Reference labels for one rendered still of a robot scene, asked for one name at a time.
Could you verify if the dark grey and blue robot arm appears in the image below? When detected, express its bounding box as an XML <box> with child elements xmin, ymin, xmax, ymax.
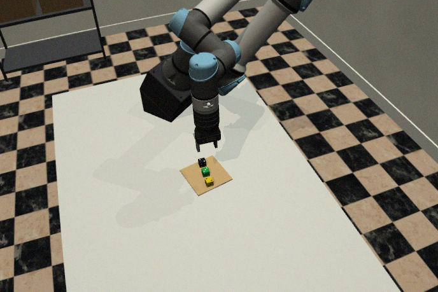
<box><xmin>160</xmin><ymin>0</ymin><xmax>311</xmax><ymax>101</ymax></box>

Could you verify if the black die with white pips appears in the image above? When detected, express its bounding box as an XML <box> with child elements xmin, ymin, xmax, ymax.
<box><xmin>198</xmin><ymin>158</ymin><xmax>206</xmax><ymax>168</ymax></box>

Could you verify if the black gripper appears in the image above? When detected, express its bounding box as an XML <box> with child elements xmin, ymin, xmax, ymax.
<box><xmin>190</xmin><ymin>91</ymin><xmax>221</xmax><ymax>152</ymax></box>

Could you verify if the green die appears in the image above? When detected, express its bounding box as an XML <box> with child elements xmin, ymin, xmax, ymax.
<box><xmin>201</xmin><ymin>167</ymin><xmax>210</xmax><ymax>177</ymax></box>

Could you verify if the yellow die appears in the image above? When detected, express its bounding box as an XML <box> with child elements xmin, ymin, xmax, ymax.
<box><xmin>205</xmin><ymin>176</ymin><xmax>214</xmax><ymax>187</ymax></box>

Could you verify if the tan square mat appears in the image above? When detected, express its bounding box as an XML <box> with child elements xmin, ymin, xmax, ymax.
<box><xmin>180</xmin><ymin>155</ymin><xmax>233</xmax><ymax>196</ymax></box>

